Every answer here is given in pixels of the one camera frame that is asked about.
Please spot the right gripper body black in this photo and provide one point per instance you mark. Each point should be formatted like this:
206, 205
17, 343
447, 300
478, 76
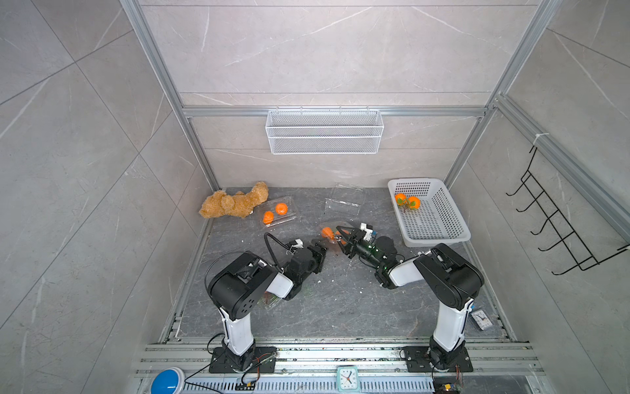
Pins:
367, 252

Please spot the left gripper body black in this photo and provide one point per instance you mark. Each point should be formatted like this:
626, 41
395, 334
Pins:
312, 268

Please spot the clear clamshell container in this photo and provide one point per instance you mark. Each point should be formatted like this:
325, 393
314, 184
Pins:
333, 223
292, 214
268, 308
345, 200

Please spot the leafy twin oranges container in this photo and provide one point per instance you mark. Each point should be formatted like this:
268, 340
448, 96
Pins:
269, 299
407, 202

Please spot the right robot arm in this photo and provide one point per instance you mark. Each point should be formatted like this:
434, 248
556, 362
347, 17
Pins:
453, 280

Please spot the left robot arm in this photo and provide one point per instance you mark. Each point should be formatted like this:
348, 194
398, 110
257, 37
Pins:
237, 289

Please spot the orange in far container right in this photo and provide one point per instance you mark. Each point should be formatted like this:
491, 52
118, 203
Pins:
281, 209

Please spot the white plastic basket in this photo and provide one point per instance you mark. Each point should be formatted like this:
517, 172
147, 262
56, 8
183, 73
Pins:
437, 218

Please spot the brown teddy bear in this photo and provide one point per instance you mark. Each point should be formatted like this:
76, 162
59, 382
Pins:
239, 205

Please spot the small white clock front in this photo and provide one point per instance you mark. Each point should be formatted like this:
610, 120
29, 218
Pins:
347, 378

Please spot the small white square clock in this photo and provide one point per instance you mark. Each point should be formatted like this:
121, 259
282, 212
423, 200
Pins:
481, 319

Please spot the blue round button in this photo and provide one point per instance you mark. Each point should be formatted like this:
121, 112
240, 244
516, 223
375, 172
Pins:
169, 381

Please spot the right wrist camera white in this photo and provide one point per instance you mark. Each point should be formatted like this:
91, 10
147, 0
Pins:
368, 231

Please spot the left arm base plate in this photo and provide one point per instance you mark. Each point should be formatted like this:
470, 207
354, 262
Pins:
261, 358

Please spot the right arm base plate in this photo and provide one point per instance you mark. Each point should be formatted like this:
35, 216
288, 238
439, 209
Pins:
427, 359

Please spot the white wire wall basket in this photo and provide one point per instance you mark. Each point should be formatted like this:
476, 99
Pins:
339, 131

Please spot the black wall hook rack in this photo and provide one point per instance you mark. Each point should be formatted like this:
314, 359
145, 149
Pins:
564, 233

